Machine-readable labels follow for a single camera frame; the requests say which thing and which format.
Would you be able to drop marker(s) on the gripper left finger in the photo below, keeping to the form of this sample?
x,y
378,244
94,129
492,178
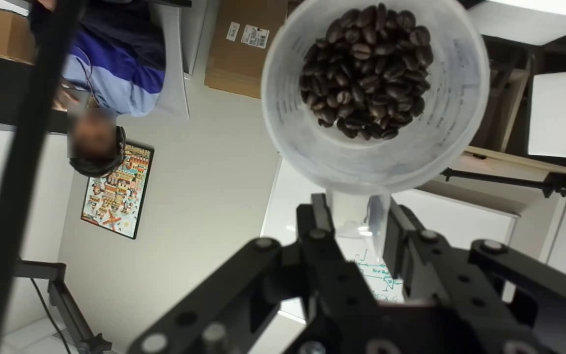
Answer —
x,y
243,290

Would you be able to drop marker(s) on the cardboard box with labels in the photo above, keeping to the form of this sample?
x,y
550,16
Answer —
x,y
236,54

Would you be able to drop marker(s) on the clear plastic jug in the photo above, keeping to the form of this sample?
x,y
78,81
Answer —
x,y
312,147

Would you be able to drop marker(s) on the person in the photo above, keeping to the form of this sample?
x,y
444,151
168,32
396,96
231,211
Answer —
x,y
116,64

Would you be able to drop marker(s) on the stand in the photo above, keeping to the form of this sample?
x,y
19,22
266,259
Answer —
x,y
62,300

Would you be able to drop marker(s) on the black pole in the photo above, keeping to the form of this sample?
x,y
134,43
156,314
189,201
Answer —
x,y
17,187

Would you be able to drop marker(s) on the heap of coffee beans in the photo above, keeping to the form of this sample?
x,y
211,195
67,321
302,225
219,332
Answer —
x,y
366,73

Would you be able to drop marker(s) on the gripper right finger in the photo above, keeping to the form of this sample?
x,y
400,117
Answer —
x,y
509,285

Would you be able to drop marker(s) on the colourful framed poster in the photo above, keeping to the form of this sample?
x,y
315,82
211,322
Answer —
x,y
116,191

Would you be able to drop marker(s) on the white panel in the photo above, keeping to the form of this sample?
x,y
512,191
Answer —
x,y
563,115

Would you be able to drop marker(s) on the black clamp rod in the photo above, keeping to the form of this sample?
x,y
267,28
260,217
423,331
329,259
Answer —
x,y
553,183

